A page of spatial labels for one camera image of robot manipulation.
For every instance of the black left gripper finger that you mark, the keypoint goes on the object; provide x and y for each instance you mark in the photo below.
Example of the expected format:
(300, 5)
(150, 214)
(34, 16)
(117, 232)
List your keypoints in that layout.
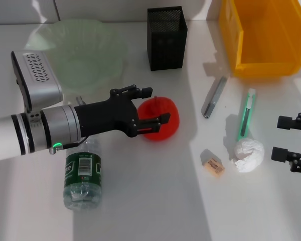
(135, 91)
(150, 124)

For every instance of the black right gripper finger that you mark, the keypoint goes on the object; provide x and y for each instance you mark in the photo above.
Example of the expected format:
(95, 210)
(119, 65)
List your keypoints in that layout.
(283, 154)
(291, 123)

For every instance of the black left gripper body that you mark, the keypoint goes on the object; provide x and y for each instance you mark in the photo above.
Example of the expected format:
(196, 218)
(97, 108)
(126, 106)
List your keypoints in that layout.
(102, 115)

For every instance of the red-orange toy orange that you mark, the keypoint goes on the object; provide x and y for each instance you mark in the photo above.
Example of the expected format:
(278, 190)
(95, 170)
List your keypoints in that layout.
(150, 108)

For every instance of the white paper ball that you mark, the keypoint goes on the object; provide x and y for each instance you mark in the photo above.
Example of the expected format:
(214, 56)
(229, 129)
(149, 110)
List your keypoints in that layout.
(248, 153)

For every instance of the mint green utility knife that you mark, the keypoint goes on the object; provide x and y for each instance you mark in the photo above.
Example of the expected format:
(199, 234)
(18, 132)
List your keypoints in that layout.
(245, 113)

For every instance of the green-label clear water bottle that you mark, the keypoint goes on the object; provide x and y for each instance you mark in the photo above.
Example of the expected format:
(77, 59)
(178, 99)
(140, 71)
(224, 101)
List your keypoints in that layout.
(82, 175)

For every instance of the beige eraser with paper sleeve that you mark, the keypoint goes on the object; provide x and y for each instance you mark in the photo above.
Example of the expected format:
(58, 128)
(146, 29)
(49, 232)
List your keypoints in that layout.
(213, 165)

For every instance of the black mesh pen holder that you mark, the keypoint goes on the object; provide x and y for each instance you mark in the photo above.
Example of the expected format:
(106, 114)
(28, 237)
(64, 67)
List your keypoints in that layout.
(165, 50)

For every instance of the pale green glass fruit plate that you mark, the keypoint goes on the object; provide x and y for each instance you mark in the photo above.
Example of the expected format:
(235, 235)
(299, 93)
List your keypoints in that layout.
(90, 55)

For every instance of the grey marker pen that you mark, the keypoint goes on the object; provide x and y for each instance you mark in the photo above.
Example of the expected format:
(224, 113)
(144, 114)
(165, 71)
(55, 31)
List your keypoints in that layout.
(213, 98)

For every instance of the yellow plastic storage bin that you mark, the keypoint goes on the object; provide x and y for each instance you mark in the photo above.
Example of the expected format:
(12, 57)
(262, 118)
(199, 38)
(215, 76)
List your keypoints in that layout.
(266, 37)

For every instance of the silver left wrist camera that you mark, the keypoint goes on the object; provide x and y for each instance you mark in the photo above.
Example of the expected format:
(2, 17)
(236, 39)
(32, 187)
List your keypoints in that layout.
(40, 75)

